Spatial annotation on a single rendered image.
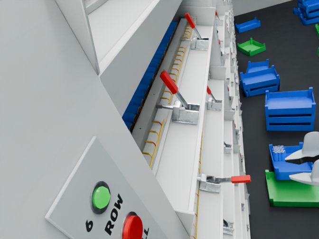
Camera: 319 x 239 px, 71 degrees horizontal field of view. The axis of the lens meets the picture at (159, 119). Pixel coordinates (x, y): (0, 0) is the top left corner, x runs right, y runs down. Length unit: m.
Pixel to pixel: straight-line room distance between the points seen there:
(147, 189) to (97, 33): 0.12
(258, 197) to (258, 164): 0.25
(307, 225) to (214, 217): 1.07
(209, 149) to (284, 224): 1.00
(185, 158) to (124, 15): 0.19
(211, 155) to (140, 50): 0.40
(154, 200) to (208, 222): 0.30
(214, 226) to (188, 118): 0.21
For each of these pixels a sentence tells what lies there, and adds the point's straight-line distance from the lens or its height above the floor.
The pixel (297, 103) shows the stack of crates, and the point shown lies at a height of 0.16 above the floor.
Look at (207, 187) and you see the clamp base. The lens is 0.49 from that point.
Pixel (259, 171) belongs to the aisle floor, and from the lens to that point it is 1.68.
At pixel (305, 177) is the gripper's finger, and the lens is 0.44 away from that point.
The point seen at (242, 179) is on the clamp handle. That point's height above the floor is 0.96.
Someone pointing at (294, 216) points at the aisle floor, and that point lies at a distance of 1.52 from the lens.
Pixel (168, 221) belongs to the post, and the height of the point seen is 1.18.
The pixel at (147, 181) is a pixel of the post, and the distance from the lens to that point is 0.16.
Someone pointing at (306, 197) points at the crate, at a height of 0.00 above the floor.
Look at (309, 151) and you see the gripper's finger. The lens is 0.46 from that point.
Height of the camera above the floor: 1.34
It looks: 35 degrees down
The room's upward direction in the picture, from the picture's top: 24 degrees counter-clockwise
